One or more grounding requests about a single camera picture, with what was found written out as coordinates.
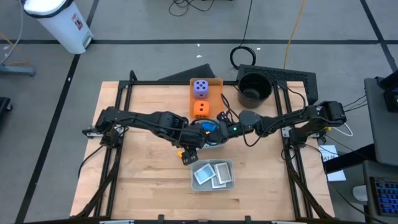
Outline black table frame rail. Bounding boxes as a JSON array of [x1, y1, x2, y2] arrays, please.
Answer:
[[272, 81, 335, 220], [74, 70, 135, 218], [118, 80, 292, 86]]

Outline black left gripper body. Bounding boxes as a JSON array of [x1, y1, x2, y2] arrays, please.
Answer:
[[179, 128, 219, 166]]

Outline grey stand base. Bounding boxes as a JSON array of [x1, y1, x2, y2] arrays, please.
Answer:
[[0, 63, 37, 77]]

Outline light blue rounded toy brick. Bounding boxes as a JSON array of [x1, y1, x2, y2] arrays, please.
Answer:
[[200, 121, 218, 133]]

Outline black plastic bucket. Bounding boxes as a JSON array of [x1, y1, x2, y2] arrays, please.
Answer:
[[238, 72, 274, 109]]

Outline yellow floor cable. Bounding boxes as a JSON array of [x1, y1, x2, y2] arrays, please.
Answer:
[[283, 0, 307, 70]]

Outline black floor cables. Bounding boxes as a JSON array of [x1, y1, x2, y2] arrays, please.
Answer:
[[169, 0, 216, 17]]

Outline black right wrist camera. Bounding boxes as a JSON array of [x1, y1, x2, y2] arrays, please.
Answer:
[[216, 111, 233, 124]]

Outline white computer mouse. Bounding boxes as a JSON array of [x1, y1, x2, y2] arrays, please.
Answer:
[[353, 185, 369, 202]]

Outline white paper sheet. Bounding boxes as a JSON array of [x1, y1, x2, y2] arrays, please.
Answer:
[[318, 144, 347, 182]]

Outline black frame strut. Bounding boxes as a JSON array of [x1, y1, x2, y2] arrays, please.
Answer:
[[323, 142, 377, 174]]

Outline orange foam die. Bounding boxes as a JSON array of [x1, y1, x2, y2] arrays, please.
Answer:
[[193, 100, 211, 118]]

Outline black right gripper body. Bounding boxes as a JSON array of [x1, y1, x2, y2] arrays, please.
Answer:
[[210, 121, 249, 144]]

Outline black base cable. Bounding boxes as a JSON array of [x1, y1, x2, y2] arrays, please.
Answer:
[[77, 144, 105, 178]]

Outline blue-printed playing card box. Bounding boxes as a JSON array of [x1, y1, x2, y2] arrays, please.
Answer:
[[193, 163, 216, 185]]

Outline white pedal trash bin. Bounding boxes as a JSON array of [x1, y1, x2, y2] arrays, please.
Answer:
[[23, 0, 94, 55]]

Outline black floor cable coil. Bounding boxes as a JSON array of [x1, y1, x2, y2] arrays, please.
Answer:
[[229, 0, 257, 71]]

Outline purple foam die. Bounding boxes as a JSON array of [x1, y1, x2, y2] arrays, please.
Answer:
[[193, 79, 210, 99]]

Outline black caster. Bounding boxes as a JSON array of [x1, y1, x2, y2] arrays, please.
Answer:
[[0, 96, 13, 113]]

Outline orange translucent tray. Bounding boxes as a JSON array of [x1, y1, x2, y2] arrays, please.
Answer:
[[189, 77, 224, 121]]

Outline black computer keyboard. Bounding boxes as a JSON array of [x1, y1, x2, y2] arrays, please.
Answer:
[[369, 176, 398, 217]]

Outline grey desk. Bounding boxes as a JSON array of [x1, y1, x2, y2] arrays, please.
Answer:
[[362, 160, 398, 224], [364, 76, 398, 167]]

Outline thick black right wrist cable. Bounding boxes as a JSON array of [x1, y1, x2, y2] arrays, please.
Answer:
[[220, 92, 265, 147]]

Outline white cable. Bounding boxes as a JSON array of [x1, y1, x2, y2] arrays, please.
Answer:
[[329, 122, 354, 138]]

